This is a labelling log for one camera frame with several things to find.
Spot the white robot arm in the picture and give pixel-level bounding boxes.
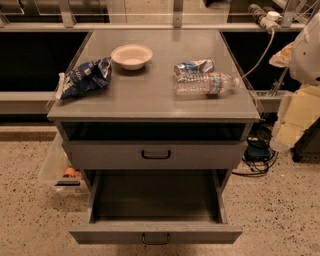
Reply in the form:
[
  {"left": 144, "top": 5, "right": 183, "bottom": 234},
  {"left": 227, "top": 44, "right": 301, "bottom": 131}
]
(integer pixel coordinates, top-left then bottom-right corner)
[{"left": 269, "top": 13, "right": 320, "bottom": 152}]

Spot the black cable bundle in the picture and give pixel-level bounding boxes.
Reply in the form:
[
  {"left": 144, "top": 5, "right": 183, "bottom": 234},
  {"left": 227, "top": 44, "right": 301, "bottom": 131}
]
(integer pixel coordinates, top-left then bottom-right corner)
[{"left": 232, "top": 123, "right": 279, "bottom": 178}]

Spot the clear plastic water bottle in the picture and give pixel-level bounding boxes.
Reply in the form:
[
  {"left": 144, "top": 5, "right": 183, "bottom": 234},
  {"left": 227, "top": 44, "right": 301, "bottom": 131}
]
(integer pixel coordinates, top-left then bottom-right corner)
[{"left": 175, "top": 72, "right": 240, "bottom": 96}]

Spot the crushed silver blue can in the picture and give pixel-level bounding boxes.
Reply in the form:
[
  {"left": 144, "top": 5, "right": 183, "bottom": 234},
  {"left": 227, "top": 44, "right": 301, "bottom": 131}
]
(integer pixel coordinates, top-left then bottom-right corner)
[{"left": 174, "top": 58, "right": 215, "bottom": 75}]

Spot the white power strip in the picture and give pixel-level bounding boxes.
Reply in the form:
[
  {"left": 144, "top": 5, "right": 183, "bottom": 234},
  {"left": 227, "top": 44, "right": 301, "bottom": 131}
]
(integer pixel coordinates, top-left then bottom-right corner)
[{"left": 248, "top": 4, "right": 281, "bottom": 33}]

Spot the dark blue box on floor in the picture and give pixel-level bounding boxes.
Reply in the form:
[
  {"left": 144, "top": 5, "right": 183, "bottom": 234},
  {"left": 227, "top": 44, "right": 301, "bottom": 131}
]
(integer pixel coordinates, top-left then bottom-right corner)
[{"left": 244, "top": 140, "right": 271, "bottom": 162}]

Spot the open lower grey drawer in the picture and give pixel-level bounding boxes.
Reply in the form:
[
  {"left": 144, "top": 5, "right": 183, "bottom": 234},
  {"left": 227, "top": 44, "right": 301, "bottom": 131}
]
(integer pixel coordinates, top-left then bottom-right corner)
[{"left": 70, "top": 170, "right": 242, "bottom": 245}]

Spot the grey drawer cabinet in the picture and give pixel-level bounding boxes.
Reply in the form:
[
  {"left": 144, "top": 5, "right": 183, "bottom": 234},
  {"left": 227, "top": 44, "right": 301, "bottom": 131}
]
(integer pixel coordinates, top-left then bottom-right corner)
[{"left": 48, "top": 29, "right": 259, "bottom": 185}]

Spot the white power cable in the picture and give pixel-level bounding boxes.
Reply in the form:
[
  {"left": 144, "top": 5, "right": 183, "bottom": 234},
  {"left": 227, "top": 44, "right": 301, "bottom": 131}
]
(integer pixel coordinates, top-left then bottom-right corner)
[{"left": 241, "top": 27, "right": 276, "bottom": 80}]

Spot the orange fruit in bin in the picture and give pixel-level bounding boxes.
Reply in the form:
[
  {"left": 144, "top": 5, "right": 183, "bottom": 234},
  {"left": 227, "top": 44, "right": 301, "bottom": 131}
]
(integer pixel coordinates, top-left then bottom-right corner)
[{"left": 64, "top": 168, "right": 82, "bottom": 179}]

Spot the white paper bowl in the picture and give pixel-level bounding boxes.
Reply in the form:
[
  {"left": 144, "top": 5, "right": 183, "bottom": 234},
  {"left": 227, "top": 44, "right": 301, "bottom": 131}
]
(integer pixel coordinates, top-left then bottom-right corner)
[{"left": 111, "top": 44, "right": 153, "bottom": 71}]

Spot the closed upper grey drawer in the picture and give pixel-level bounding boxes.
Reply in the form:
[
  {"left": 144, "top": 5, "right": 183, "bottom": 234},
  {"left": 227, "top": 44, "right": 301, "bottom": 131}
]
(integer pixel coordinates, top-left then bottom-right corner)
[{"left": 63, "top": 141, "right": 247, "bottom": 170}]

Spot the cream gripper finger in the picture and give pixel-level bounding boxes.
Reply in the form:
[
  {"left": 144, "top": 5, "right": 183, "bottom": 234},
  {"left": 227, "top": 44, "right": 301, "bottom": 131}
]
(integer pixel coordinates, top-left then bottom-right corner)
[
  {"left": 270, "top": 85, "right": 320, "bottom": 152},
  {"left": 269, "top": 43, "right": 293, "bottom": 68}
]

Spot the blue chip bag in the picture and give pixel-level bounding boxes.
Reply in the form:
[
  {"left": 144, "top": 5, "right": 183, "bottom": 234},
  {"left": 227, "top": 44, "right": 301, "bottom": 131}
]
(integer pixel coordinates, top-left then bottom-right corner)
[{"left": 55, "top": 57, "right": 112, "bottom": 100}]

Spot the clear plastic storage bin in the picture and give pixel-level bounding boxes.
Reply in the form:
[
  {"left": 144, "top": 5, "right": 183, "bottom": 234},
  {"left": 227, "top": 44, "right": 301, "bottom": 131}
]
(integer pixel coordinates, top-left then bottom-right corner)
[{"left": 38, "top": 133, "right": 89, "bottom": 195}]

